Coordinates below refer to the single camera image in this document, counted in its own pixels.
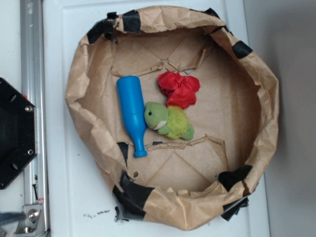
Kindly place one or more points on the blue plastic bottle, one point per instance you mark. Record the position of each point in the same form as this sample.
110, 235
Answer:
132, 108

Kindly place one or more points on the metal corner bracket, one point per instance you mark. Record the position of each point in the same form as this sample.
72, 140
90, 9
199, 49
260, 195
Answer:
33, 225

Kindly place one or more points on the brown paper bag bin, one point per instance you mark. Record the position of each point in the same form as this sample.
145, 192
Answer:
180, 183

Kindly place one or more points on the aluminium extrusion rail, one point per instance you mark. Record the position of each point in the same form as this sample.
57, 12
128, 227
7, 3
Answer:
32, 68

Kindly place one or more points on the crumpled red paper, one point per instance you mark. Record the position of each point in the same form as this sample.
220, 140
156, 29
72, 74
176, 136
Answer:
180, 90

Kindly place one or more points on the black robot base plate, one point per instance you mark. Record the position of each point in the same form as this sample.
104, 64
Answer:
17, 133

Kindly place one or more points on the green plush turtle toy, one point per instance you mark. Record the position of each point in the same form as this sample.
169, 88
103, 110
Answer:
171, 121

